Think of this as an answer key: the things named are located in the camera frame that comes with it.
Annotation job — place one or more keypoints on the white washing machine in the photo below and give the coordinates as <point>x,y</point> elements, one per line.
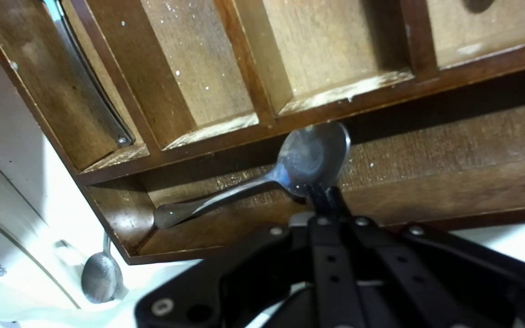
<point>26,182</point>

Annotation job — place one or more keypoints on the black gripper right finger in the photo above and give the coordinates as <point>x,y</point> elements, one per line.
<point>432,273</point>

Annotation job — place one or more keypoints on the dark wooden cutlery holder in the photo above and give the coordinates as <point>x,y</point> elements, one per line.
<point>456,138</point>

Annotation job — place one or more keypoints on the silver metal spoon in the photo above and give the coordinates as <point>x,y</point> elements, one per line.
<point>310,154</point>

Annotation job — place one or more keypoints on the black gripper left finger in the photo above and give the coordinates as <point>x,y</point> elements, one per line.
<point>328,273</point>

